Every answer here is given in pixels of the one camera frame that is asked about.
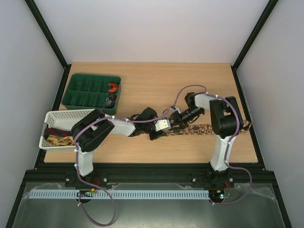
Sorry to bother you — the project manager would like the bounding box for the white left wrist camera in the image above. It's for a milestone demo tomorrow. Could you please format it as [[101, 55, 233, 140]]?
[[155, 119, 171, 132]]

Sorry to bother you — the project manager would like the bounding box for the green compartment organizer tray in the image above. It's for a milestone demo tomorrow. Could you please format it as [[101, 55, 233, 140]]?
[[61, 73, 122, 114]]

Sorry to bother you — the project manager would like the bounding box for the light blue slotted cable duct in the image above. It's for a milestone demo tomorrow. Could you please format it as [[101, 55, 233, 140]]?
[[28, 190, 209, 200]]

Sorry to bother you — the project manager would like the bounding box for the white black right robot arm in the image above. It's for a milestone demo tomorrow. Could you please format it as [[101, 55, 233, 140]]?
[[181, 93, 244, 186]]

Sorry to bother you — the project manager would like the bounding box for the orange rolled tie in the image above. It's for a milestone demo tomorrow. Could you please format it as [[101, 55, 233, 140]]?
[[108, 83, 119, 94]]

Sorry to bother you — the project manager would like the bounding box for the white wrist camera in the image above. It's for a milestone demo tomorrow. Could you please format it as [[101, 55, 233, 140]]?
[[171, 105, 181, 114], [155, 119, 171, 132]]

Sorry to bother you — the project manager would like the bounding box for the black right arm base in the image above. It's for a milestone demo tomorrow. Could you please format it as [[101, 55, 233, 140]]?
[[191, 166, 234, 189]]

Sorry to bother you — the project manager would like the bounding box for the tan patterned tie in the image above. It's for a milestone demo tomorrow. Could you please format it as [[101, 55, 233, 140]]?
[[47, 135, 74, 146]]

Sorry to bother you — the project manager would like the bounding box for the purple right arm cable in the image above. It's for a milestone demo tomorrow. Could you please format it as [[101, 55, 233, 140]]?
[[172, 85, 253, 206]]

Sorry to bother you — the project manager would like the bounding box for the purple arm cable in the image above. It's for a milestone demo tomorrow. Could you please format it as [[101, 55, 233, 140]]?
[[172, 85, 253, 206], [73, 108, 170, 226]]

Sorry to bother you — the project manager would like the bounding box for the white perforated plastic basket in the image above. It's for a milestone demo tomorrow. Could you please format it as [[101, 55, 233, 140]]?
[[39, 109, 93, 151]]

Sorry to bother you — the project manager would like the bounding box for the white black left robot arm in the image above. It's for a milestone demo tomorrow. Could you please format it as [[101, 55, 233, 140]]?
[[71, 107, 178, 177]]

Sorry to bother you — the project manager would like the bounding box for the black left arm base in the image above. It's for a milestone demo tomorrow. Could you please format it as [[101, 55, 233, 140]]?
[[65, 171, 108, 189]]

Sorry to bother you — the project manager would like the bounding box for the paisley patterned necktie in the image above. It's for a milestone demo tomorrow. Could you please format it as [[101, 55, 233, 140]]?
[[165, 120, 252, 138]]

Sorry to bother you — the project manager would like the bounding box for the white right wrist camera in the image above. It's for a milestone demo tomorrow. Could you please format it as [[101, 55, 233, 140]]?
[[171, 105, 181, 114]]

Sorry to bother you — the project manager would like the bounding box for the black aluminium frame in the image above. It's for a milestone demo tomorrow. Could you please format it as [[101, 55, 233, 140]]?
[[6, 0, 292, 228]]

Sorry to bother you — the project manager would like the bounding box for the dark blue rolled tie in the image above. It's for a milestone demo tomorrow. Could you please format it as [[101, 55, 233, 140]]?
[[105, 93, 117, 109]]

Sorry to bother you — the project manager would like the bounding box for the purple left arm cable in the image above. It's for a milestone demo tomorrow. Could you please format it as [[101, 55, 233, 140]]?
[[73, 108, 170, 226]]

